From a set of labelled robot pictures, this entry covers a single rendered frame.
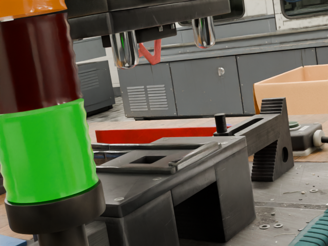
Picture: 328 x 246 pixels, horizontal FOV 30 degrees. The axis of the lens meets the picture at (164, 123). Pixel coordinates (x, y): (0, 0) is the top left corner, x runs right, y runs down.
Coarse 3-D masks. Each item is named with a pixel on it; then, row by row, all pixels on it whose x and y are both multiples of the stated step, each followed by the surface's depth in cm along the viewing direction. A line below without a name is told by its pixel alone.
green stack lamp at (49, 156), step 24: (0, 120) 23; (24, 120) 23; (48, 120) 23; (72, 120) 23; (0, 144) 23; (24, 144) 23; (48, 144) 23; (72, 144) 24; (0, 168) 24; (24, 168) 23; (48, 168) 23; (72, 168) 24; (24, 192) 23; (48, 192) 23; (72, 192) 24
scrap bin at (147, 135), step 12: (96, 132) 92; (108, 132) 91; (120, 132) 90; (132, 132) 88; (144, 132) 87; (156, 132) 86; (168, 132) 85; (180, 132) 83; (192, 132) 82; (204, 132) 81
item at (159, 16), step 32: (64, 0) 46; (96, 0) 44; (128, 0) 46; (160, 0) 49; (192, 0) 53; (224, 0) 57; (96, 32) 45; (128, 32) 46; (160, 32) 53; (128, 64) 47
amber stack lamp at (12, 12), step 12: (0, 0) 22; (12, 0) 22; (24, 0) 22; (36, 0) 22; (48, 0) 23; (60, 0) 23; (0, 12) 22; (12, 12) 22; (24, 12) 22; (36, 12) 23; (48, 12) 25
